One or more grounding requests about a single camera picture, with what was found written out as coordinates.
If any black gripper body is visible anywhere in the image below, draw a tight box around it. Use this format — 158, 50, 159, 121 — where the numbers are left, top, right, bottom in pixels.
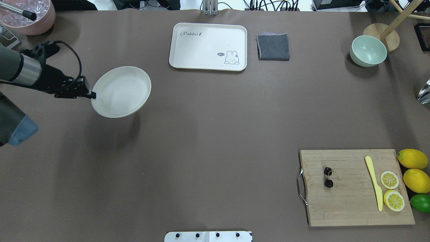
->
39, 65, 90, 98

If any beige round plate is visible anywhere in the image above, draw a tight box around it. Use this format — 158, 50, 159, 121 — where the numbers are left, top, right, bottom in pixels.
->
91, 66, 152, 118

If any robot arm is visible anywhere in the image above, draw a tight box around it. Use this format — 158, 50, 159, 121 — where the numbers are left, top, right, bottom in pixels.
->
0, 40, 96, 147

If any white rabbit tray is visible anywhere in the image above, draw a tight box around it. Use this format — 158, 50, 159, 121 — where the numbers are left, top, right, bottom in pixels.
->
169, 23, 248, 72

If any white cup rack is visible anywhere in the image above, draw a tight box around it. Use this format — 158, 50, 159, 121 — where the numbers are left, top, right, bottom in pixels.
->
0, 24, 20, 49

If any pink bowl with ice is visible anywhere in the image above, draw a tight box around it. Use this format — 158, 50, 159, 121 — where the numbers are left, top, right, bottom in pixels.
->
0, 0, 56, 35

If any grey folded cloth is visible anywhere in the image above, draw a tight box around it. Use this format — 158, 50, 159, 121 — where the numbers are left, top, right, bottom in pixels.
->
256, 32, 290, 61

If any bamboo cutting board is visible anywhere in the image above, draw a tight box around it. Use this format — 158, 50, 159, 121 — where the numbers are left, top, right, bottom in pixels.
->
297, 149, 415, 227

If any mint green bowl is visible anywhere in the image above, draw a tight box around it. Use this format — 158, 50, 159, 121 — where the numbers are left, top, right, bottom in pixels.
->
349, 35, 387, 67

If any wooden mug tree stand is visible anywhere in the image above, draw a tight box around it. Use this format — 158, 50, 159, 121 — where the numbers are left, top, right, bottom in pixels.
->
362, 0, 429, 53

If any yellow plastic knife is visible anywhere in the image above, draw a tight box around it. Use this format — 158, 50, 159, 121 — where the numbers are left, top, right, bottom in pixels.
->
364, 155, 383, 212

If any lemon half slice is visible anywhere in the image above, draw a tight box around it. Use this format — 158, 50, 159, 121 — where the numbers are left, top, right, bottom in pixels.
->
383, 190, 405, 212
380, 171, 399, 190

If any whole yellow lemon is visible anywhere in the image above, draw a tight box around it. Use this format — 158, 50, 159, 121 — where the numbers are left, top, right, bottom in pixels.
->
403, 169, 430, 194
397, 149, 429, 170

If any metal scoop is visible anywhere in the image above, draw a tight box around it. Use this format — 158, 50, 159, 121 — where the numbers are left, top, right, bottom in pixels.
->
417, 79, 430, 106

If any green lime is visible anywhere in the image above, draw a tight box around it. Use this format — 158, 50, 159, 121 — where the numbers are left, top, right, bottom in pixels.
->
410, 194, 430, 213

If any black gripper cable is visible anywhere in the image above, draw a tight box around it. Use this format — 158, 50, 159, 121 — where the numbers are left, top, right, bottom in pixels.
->
21, 40, 83, 81

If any metal handle black tip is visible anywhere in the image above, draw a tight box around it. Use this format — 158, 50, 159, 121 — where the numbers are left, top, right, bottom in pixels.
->
0, 1, 37, 21

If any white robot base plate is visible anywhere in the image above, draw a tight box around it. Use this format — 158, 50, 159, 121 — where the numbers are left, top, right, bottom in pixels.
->
164, 231, 253, 242

